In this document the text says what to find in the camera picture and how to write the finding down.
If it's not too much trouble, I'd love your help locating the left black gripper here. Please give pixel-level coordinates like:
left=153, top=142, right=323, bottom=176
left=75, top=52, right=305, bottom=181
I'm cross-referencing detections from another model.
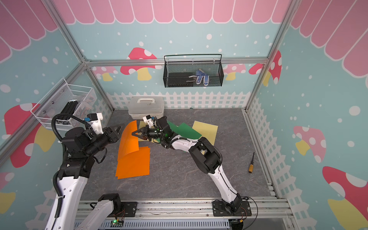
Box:
left=84, top=124, right=126, bottom=156

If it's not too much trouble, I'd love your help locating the large green paper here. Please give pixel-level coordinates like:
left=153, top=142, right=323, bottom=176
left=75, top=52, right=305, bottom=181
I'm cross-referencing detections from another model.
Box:
left=167, top=121, right=202, bottom=140

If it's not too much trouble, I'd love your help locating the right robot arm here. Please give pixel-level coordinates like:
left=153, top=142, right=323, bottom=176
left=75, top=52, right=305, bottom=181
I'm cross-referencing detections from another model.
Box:
left=131, top=116, right=252, bottom=219

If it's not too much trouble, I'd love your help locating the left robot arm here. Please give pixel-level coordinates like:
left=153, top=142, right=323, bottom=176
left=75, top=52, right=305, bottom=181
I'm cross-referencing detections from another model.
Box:
left=46, top=113, right=122, bottom=230

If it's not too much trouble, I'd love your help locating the white plastic storage box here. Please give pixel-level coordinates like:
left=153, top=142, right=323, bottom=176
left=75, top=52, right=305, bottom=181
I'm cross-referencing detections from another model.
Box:
left=127, top=96, right=164, bottom=120

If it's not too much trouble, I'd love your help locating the black box in white basket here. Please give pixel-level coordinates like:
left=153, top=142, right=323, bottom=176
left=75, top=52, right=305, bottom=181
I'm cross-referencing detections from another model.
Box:
left=56, top=100, right=79, bottom=125

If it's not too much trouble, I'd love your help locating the right yellow paper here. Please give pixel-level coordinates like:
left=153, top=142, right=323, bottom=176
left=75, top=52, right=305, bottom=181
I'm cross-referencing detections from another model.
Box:
left=192, top=121, right=218, bottom=145

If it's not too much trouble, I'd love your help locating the blue white item in basket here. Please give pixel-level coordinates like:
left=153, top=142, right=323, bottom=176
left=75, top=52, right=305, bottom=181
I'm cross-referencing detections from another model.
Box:
left=186, top=69, right=209, bottom=86

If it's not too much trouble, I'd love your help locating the small green circuit board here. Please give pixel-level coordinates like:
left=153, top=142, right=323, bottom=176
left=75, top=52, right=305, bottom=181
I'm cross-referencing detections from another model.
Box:
left=110, top=219, right=124, bottom=228

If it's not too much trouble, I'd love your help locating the small brown object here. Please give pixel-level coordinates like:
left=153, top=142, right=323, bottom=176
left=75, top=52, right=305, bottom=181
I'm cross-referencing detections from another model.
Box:
left=248, top=152, right=255, bottom=173

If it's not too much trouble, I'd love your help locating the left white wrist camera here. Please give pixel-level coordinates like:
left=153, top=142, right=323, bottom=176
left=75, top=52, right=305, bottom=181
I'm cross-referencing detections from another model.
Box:
left=84, top=113, right=103, bottom=134

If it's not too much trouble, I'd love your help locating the white wire wall basket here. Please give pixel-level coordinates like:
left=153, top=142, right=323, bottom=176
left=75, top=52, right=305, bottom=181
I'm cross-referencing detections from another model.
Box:
left=31, top=79, right=97, bottom=129

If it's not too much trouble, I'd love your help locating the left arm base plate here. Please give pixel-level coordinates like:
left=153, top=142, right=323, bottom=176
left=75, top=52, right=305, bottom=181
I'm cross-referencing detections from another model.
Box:
left=114, top=202, right=138, bottom=218

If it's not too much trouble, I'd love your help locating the black wire wall basket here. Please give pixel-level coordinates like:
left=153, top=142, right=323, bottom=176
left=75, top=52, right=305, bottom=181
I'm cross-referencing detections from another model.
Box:
left=163, top=54, right=224, bottom=88

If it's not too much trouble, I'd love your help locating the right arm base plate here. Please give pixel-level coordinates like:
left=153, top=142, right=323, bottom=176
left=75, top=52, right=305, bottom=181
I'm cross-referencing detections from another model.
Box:
left=212, top=200, right=252, bottom=218

